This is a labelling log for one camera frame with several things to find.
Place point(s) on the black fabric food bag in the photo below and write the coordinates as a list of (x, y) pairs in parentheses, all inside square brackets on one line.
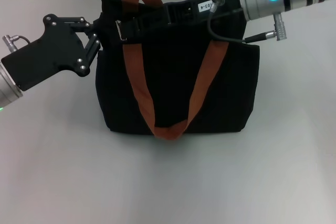
[(170, 77)]

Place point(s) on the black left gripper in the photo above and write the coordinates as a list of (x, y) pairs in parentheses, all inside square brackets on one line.
[(47, 53)]

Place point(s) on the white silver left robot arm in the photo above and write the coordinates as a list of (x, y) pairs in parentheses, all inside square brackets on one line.
[(6, 90)]

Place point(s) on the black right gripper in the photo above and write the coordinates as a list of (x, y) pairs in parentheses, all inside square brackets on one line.
[(225, 6)]

